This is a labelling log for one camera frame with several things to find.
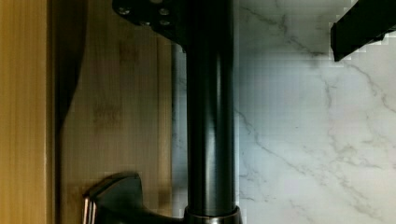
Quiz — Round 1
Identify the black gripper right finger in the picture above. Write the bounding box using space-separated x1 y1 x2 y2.
331 0 396 62

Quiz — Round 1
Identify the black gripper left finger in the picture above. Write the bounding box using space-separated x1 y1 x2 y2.
112 0 187 49

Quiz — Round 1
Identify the wooden drawer front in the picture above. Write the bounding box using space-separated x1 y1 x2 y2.
1 0 172 224

